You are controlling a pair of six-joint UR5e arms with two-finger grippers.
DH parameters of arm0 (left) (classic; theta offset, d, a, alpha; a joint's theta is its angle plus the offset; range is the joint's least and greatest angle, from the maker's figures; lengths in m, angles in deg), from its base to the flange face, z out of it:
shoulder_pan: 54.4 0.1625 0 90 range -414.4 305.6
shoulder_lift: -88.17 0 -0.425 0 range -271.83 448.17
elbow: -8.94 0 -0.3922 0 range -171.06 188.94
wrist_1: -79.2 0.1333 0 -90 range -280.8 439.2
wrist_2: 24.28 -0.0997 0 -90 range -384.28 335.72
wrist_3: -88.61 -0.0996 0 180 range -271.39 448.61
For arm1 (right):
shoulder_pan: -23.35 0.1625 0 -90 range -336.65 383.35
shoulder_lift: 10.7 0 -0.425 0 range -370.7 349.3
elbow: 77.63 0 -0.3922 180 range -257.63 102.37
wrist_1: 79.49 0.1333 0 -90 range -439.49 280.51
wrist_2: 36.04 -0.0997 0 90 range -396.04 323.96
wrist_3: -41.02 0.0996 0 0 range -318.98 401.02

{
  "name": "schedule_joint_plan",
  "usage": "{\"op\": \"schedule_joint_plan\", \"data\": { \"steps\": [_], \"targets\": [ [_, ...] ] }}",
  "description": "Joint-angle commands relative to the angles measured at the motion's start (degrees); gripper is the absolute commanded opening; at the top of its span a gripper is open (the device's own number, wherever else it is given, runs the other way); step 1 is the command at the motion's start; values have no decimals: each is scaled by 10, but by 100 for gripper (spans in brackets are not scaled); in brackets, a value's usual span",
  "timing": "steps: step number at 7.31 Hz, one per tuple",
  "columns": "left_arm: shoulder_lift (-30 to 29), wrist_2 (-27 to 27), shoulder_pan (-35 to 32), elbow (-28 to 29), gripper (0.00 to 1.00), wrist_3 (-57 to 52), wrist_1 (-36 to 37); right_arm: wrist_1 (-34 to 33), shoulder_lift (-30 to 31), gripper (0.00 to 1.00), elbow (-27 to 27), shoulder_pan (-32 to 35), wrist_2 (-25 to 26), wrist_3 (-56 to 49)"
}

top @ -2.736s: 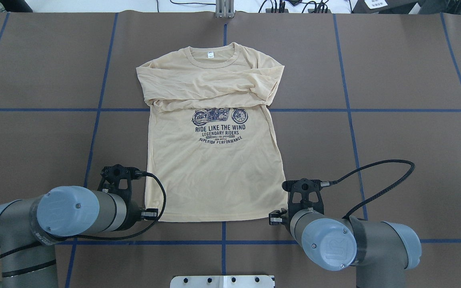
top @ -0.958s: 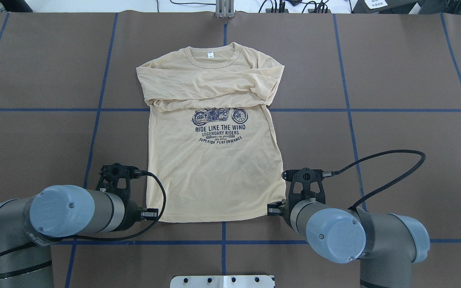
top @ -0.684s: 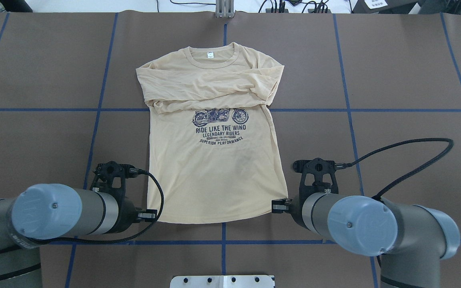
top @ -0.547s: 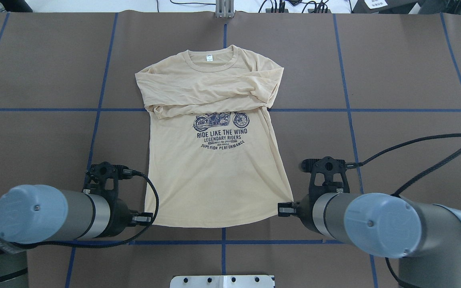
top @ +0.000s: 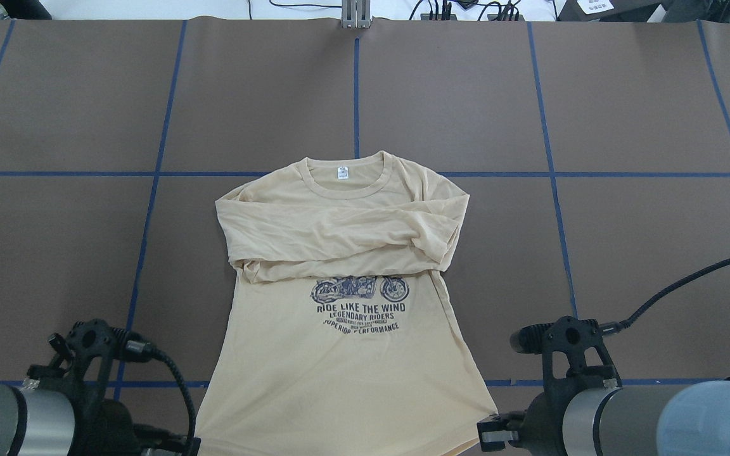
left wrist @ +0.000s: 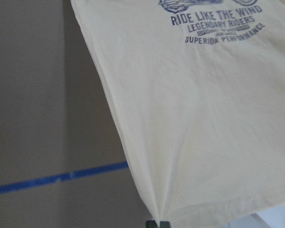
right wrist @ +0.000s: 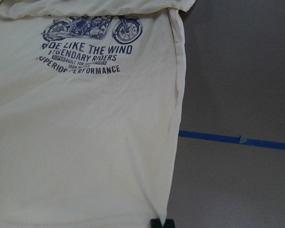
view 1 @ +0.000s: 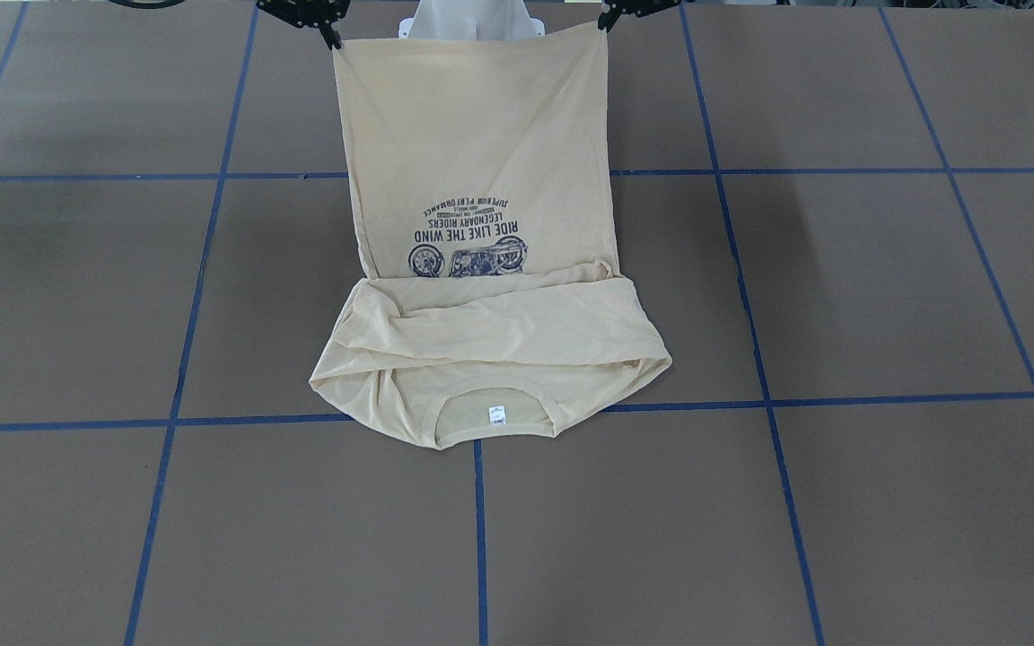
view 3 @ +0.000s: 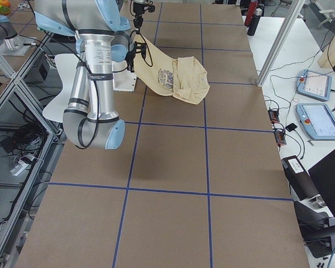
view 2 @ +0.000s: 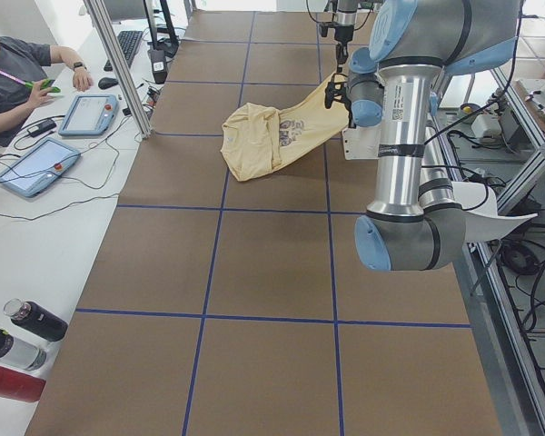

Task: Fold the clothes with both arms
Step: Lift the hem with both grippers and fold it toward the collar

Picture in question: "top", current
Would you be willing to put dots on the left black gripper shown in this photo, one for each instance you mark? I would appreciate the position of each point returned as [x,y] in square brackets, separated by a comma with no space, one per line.
[106,425]

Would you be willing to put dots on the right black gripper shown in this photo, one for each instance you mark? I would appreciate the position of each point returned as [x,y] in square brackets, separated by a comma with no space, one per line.
[544,419]

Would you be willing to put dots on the beige long-sleeve printed shirt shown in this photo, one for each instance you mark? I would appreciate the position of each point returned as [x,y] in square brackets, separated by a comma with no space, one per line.
[342,338]

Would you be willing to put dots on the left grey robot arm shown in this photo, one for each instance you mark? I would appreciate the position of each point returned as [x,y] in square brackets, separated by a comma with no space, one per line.
[43,422]

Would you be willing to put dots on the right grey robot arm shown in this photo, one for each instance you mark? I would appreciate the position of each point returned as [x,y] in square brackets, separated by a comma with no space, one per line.
[631,420]

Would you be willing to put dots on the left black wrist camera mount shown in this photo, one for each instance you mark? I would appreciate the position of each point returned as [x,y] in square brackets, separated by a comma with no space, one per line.
[82,361]

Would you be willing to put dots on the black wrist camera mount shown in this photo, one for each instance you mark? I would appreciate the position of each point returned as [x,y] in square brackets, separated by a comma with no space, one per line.
[82,361]
[573,355]

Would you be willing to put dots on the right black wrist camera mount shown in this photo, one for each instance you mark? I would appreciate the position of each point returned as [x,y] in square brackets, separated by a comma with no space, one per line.
[573,355]

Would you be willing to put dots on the aluminium frame post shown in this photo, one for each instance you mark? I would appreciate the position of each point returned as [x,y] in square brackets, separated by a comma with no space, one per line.
[356,14]

